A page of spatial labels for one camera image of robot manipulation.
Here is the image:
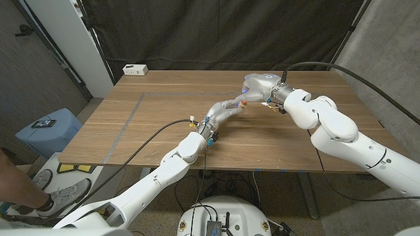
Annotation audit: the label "grey sneaker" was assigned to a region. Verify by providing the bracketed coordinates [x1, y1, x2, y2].
[35, 178, 92, 217]
[31, 168, 53, 193]

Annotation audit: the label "white pillar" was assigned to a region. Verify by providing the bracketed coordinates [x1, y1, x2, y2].
[24, 0, 114, 98]

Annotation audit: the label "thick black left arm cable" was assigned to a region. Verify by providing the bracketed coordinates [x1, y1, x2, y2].
[42, 119, 198, 227]

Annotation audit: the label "black backdrop stand pole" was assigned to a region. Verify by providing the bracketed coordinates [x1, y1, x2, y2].
[326, 0, 373, 71]
[75, 0, 116, 86]

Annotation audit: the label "person's bare leg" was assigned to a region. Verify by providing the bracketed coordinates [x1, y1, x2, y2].
[0, 149, 55, 212]

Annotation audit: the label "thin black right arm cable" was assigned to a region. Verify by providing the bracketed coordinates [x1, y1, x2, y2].
[306, 128, 420, 202]

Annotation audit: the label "white power strip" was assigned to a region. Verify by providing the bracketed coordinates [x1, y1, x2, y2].
[123, 64, 149, 77]

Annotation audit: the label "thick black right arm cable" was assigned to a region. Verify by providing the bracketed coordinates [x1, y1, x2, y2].
[281, 61, 420, 126]

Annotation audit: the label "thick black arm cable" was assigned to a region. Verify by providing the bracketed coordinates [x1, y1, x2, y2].
[281, 61, 420, 126]
[42, 119, 198, 227]

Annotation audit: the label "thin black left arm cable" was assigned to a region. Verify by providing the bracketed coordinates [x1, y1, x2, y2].
[190, 146, 208, 236]

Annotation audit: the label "black wall rail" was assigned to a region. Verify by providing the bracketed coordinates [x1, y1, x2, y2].
[12, 0, 93, 101]

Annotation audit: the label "black phone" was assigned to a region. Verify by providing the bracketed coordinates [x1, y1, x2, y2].
[31, 119, 57, 128]

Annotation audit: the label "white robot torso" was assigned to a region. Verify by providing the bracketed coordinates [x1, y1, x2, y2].
[177, 195, 272, 236]

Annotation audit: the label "black backdrop curtain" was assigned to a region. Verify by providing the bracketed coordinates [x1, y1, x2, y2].
[80, 0, 373, 75]

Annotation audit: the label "black floor cables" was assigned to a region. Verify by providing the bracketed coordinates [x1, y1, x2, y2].
[173, 169, 260, 212]

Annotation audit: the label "grey table leg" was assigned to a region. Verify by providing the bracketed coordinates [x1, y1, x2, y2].
[297, 172, 320, 220]

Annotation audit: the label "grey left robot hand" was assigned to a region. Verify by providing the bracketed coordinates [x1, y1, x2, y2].
[196, 99, 244, 140]

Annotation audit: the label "blue stool with phone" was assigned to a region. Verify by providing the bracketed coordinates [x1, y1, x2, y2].
[14, 108, 83, 158]

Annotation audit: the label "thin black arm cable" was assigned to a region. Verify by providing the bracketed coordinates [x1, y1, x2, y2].
[190, 146, 208, 236]
[306, 128, 420, 202]

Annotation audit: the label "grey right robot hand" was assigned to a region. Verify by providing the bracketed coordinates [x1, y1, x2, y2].
[234, 73, 295, 103]

